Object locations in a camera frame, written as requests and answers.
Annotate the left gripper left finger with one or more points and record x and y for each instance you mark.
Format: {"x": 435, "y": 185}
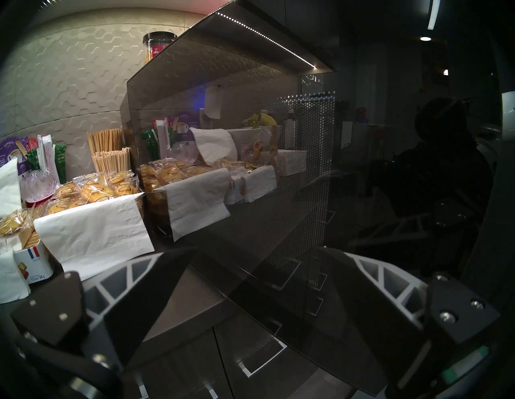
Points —
{"x": 141, "y": 305}

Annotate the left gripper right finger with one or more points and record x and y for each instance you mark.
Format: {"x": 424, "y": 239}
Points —
{"x": 362, "y": 305}

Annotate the black glass microwave door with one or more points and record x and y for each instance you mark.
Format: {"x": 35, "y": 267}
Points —
{"x": 362, "y": 161}

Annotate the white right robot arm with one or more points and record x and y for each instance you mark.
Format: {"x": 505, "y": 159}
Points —
{"x": 509, "y": 114}

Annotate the white paper napkin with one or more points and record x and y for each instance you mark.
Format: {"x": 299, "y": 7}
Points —
{"x": 8, "y": 189}
{"x": 92, "y": 237}
{"x": 10, "y": 281}

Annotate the white box French flag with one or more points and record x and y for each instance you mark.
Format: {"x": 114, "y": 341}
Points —
{"x": 34, "y": 265}

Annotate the large clear madeleine bag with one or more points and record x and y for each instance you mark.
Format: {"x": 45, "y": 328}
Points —
{"x": 92, "y": 191}

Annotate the wooden stir stick bundle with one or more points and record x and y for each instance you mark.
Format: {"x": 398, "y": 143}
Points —
{"x": 105, "y": 140}
{"x": 112, "y": 161}

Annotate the red cup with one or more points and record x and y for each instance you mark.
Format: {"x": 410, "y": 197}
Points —
{"x": 36, "y": 201}

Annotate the small wrapped cake packets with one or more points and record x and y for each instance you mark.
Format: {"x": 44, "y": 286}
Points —
{"x": 14, "y": 223}

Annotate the clear plastic bag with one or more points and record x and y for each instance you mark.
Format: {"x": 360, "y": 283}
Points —
{"x": 36, "y": 185}

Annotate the green sachet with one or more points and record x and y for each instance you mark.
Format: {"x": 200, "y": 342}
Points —
{"x": 60, "y": 163}

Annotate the white red sachet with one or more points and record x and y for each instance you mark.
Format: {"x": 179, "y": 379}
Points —
{"x": 46, "y": 155}

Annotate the purple snack packet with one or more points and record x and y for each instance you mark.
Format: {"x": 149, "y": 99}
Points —
{"x": 10, "y": 151}

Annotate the snack jar red label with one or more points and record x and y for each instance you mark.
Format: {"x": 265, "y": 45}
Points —
{"x": 157, "y": 48}

